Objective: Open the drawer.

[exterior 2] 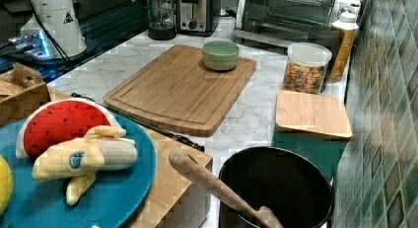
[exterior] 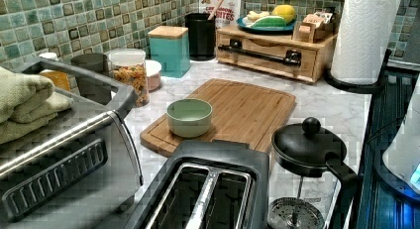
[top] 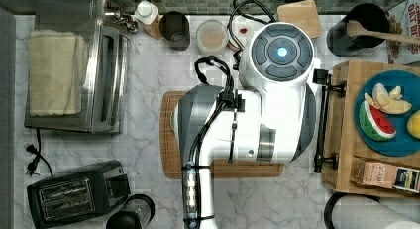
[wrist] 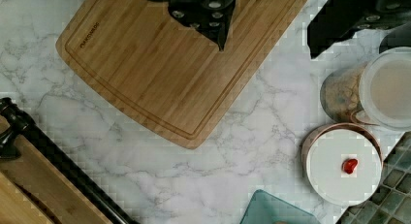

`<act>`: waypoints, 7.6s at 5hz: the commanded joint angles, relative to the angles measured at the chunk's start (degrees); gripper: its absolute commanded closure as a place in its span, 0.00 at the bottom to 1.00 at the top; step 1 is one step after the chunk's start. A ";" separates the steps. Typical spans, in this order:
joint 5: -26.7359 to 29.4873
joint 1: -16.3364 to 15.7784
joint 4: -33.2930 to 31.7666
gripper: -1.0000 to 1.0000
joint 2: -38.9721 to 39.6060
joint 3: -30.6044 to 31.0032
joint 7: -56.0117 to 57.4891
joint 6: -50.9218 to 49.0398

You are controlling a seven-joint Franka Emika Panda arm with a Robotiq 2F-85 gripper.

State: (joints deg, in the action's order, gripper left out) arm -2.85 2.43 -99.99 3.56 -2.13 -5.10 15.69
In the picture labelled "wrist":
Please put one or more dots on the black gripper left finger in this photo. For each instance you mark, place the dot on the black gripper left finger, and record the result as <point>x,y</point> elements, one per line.
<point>211,18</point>

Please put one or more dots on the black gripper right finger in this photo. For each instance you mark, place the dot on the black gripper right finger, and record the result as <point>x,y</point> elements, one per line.
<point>339,20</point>

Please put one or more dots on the black drawer handle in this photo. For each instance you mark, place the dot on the black drawer handle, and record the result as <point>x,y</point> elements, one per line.
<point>21,123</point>

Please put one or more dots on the wooden drawer organizer box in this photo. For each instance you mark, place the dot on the wooden drawer organizer box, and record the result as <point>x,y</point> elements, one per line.
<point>36,192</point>

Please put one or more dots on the clear pasta jar white lid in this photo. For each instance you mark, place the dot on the clear pasta jar white lid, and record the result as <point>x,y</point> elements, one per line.
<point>375,93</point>

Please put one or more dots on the bamboo cutting board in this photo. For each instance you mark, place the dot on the bamboo cutting board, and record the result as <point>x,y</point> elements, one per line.
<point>171,79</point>

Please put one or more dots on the pink canister white lid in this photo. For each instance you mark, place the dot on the pink canister white lid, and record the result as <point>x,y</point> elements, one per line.
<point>343,163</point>

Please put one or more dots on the teal canister wooden lid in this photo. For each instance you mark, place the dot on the teal canister wooden lid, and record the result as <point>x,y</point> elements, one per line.
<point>265,208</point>

